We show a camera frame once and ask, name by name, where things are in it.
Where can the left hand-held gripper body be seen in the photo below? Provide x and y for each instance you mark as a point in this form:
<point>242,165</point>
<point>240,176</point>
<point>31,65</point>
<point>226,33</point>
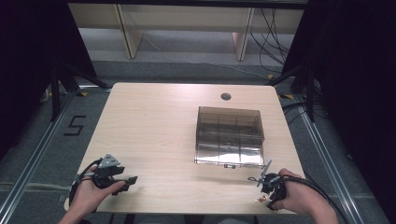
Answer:
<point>107,174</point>

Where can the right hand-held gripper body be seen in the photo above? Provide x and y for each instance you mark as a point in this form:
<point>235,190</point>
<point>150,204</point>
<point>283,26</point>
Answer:
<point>275,186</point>

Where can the small pale orange object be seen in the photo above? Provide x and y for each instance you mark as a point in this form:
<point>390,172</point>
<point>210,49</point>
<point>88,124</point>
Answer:
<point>262,198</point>

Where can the transparent brown compartment box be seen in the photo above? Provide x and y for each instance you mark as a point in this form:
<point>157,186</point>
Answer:
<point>229,133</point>

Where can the person's right hand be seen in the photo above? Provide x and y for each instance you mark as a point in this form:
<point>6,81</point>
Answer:
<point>299,196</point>

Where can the person's left hand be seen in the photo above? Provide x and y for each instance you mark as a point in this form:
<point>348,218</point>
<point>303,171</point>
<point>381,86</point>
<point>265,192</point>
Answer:
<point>88,196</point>

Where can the black metal stand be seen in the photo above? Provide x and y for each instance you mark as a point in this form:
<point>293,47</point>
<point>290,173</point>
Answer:
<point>56,93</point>
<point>309,93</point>

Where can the black curtain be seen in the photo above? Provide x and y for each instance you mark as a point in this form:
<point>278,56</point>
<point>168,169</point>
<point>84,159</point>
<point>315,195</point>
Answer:
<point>358,93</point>
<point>34,62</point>

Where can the beige wooden bench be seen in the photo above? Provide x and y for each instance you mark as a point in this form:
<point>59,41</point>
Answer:
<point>186,15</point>

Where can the metal floor rail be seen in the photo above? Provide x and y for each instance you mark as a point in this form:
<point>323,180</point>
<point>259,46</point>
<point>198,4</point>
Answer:
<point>330,171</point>
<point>34,158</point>

